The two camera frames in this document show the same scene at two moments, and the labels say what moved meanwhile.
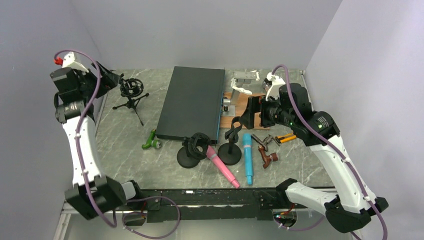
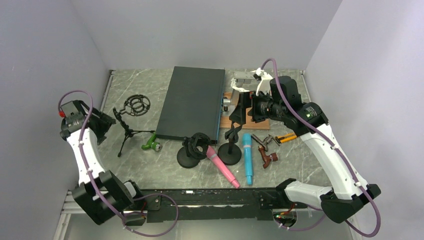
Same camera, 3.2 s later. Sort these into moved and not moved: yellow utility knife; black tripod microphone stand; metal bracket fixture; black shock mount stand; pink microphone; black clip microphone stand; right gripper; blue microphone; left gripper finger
Moved: right gripper; black tripod microphone stand; left gripper finger
Not moved: yellow utility knife; metal bracket fixture; blue microphone; black clip microphone stand; pink microphone; black shock mount stand
